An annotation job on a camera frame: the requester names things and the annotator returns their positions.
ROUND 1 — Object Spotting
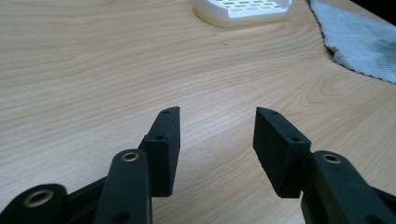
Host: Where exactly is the white slotted soap dish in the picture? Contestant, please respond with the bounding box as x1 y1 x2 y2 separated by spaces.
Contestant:
193 0 293 28

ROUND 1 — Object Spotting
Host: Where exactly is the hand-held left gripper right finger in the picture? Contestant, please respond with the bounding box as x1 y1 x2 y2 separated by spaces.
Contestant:
252 106 312 199

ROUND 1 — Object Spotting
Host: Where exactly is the grey cloth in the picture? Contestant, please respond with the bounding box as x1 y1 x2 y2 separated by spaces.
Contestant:
307 0 396 85

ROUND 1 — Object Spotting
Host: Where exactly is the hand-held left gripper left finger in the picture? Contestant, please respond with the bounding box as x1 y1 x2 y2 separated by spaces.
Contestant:
137 105 181 198

